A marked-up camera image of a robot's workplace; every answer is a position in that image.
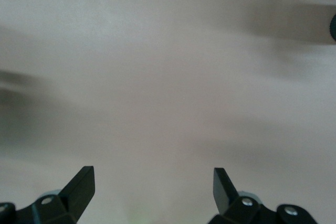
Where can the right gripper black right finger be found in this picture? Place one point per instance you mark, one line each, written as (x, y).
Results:
(236, 208)

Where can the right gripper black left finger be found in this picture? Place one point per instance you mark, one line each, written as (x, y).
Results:
(65, 205)

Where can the black cylinder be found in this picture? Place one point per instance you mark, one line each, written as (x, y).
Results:
(333, 27)

